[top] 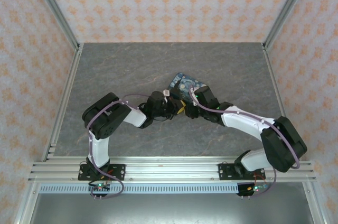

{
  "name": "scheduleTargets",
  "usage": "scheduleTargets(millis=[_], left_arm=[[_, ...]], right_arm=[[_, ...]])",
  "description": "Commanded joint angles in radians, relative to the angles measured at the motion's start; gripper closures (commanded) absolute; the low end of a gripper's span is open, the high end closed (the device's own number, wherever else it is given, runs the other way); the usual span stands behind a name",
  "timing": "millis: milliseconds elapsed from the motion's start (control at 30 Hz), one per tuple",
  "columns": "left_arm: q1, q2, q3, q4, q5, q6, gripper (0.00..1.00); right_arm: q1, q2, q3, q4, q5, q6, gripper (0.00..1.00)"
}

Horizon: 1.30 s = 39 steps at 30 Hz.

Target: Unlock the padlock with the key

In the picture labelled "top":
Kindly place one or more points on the aluminium frame post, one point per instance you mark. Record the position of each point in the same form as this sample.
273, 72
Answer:
287, 4
52, 4

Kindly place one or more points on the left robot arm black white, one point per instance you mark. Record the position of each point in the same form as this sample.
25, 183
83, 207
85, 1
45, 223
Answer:
105, 119

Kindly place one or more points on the grey metal sheet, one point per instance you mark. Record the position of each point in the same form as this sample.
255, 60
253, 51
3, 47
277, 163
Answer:
171, 208

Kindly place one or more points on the aluminium frame leg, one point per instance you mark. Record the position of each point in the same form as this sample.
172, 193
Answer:
26, 205
317, 205

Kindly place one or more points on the aluminium side rail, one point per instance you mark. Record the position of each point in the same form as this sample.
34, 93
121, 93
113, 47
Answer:
274, 89
66, 97

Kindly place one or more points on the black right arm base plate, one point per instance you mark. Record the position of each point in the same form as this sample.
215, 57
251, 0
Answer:
224, 171

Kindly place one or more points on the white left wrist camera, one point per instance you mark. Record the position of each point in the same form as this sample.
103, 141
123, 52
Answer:
167, 93

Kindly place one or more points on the aluminium mounting rail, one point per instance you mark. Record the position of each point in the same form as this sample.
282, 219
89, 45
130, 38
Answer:
171, 171

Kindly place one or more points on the blue starry night tin box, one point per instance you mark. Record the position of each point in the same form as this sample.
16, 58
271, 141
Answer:
182, 84

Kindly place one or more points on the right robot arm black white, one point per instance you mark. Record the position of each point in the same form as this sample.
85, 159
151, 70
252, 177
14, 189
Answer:
282, 142

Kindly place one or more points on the circuit board with LEDs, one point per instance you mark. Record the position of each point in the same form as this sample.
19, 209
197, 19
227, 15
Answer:
257, 187
100, 187

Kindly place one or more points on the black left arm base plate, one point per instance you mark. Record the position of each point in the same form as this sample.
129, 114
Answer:
118, 171

